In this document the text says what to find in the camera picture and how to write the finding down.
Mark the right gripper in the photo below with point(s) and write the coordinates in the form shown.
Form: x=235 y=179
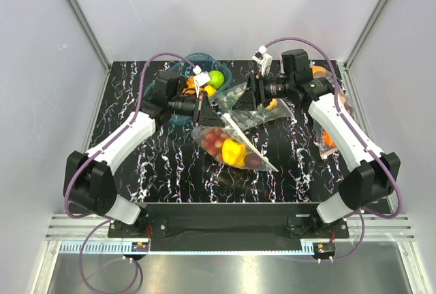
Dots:
x=255 y=93

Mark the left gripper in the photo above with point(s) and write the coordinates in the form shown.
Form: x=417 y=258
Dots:
x=207 y=116

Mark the polka dot zip bag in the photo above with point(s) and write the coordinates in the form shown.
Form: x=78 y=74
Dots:
x=236 y=133

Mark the yellow fake bell pepper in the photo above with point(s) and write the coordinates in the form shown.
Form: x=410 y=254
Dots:
x=233 y=152

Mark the dark red fake plum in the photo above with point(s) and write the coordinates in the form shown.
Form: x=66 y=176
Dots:
x=253 y=161

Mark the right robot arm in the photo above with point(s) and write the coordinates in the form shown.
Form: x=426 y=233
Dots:
x=371 y=171

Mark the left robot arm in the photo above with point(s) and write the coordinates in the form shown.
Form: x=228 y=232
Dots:
x=89 y=177

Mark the yellow fake pear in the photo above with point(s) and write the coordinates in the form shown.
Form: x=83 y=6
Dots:
x=210 y=91

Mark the green patterned zip bag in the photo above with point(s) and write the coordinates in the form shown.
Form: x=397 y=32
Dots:
x=247 y=111

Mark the green fake apple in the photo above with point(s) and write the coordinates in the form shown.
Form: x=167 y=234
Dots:
x=217 y=79

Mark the orange fake ginger piece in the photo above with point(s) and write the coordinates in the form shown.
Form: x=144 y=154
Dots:
x=190 y=83

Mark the zip bag with purple food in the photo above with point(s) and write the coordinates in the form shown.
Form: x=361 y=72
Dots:
x=318 y=71

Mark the zip bag with yellow food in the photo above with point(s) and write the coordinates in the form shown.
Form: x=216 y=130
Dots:
x=331 y=116

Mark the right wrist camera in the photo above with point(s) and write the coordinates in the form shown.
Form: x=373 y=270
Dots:
x=263 y=59

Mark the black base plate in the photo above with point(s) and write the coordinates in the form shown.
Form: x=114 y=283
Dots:
x=219 y=228

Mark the aluminium front rail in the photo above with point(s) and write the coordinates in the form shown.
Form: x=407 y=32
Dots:
x=92 y=236

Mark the aluminium frame post right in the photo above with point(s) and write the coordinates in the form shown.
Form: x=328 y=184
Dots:
x=365 y=33

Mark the aluminium frame post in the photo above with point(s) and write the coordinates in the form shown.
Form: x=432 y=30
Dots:
x=365 y=33
x=84 y=25

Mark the aluminium frame post left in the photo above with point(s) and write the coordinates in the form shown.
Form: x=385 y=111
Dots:
x=84 y=25

